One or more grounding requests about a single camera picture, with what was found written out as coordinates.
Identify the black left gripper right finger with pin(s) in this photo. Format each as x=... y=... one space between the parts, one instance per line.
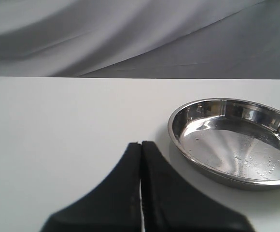
x=171 y=204

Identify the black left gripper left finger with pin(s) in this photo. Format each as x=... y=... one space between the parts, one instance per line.
x=112 y=206

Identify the round stainless steel dish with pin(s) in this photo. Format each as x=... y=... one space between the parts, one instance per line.
x=231 y=141

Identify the grey backdrop cloth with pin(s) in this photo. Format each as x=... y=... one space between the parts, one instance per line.
x=140 y=38

